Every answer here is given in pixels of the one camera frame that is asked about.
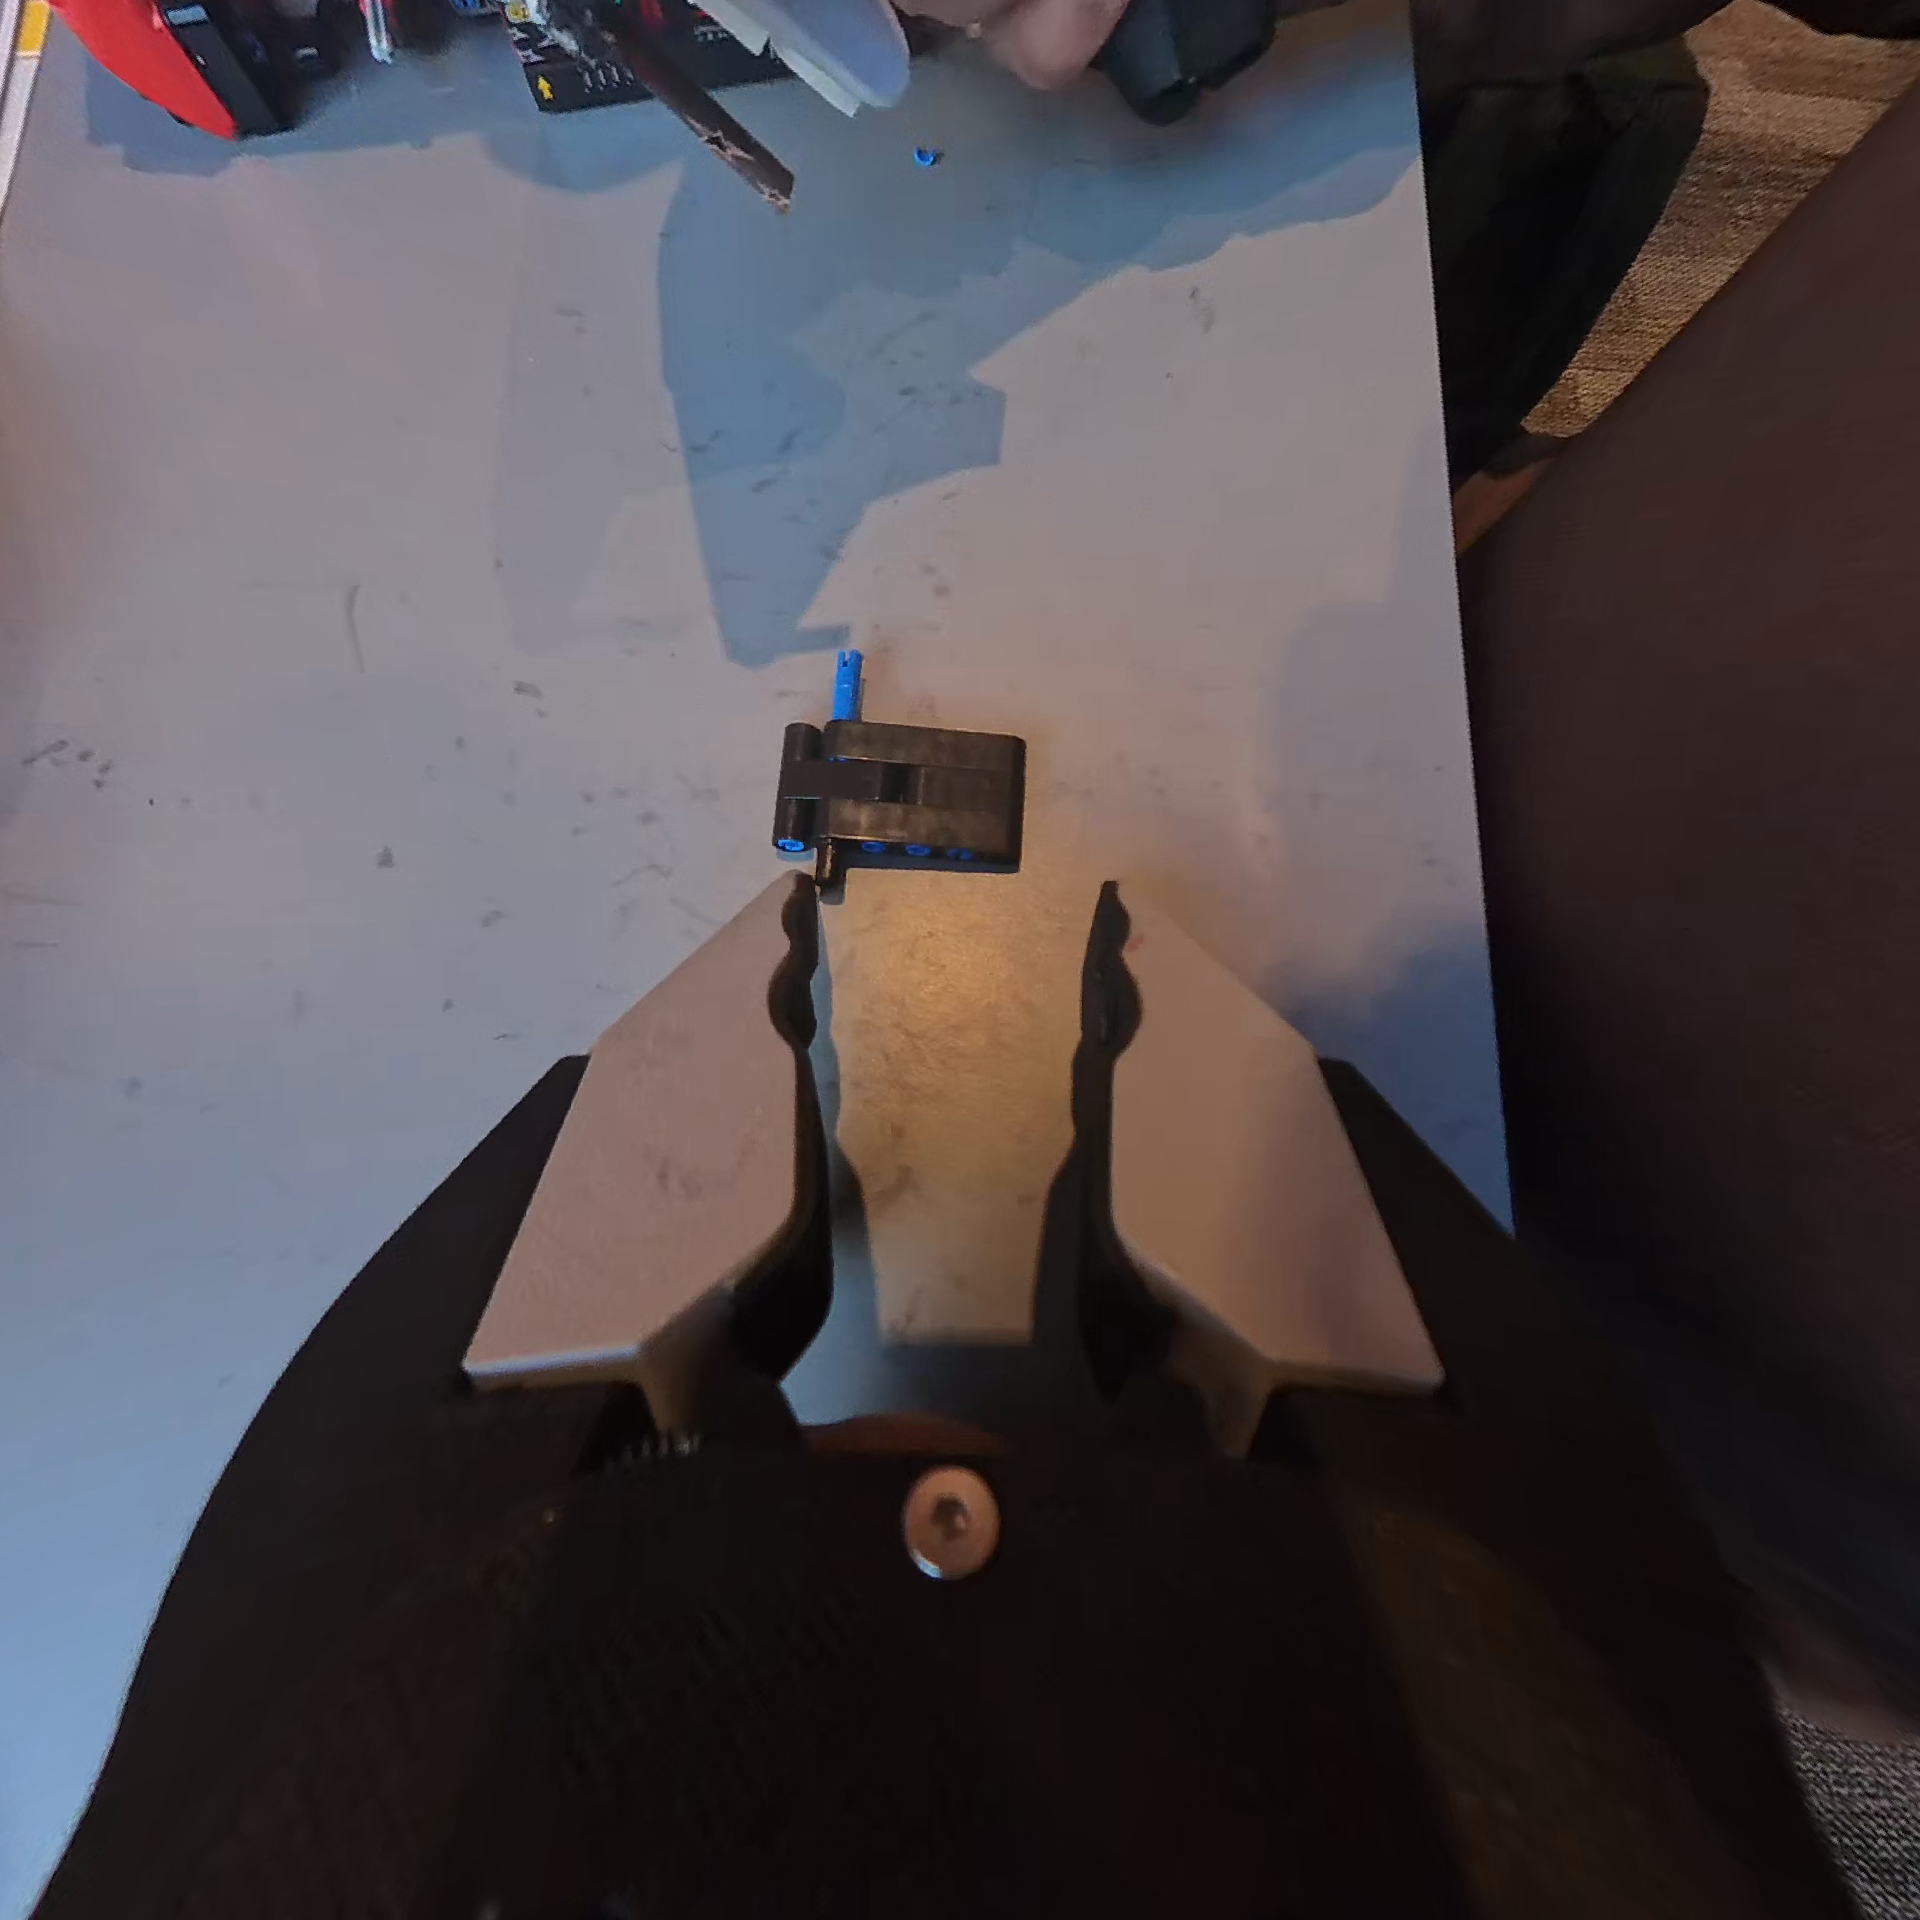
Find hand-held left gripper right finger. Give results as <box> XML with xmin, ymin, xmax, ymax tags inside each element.
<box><xmin>1066</xmin><ymin>881</ymin><xmax>1449</xmax><ymax>1456</ymax></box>

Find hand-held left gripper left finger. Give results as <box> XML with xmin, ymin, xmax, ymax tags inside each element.
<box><xmin>458</xmin><ymin>872</ymin><xmax>835</xmax><ymax>1441</ymax></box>

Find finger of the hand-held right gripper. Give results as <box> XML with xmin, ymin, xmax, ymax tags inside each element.
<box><xmin>694</xmin><ymin>0</ymin><xmax>915</xmax><ymax>121</ymax></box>

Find black star sticker strip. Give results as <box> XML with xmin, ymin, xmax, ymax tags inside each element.
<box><xmin>608</xmin><ymin>24</ymin><xmax>798</xmax><ymax>216</ymax></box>

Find black brick beam blue pins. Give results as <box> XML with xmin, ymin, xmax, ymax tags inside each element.
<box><xmin>769</xmin><ymin>647</ymin><xmax>1031</xmax><ymax>906</ymax></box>

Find grey desk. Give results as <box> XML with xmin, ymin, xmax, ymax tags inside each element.
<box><xmin>0</xmin><ymin>0</ymin><xmax>1517</xmax><ymax>1878</ymax></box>

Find person's right hand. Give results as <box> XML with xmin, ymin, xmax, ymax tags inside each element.
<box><xmin>896</xmin><ymin>0</ymin><xmax>1135</xmax><ymax>91</ymax></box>

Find black office chair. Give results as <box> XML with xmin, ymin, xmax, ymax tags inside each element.
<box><xmin>1416</xmin><ymin>31</ymin><xmax>1711</xmax><ymax>483</ymax></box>

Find red toy brick race car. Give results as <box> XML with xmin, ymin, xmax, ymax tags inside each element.
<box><xmin>45</xmin><ymin>0</ymin><xmax>798</xmax><ymax>144</ymax></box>

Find open instruction booklet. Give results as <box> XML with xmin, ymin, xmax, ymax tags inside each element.
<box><xmin>0</xmin><ymin>0</ymin><xmax>54</xmax><ymax>212</ymax></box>

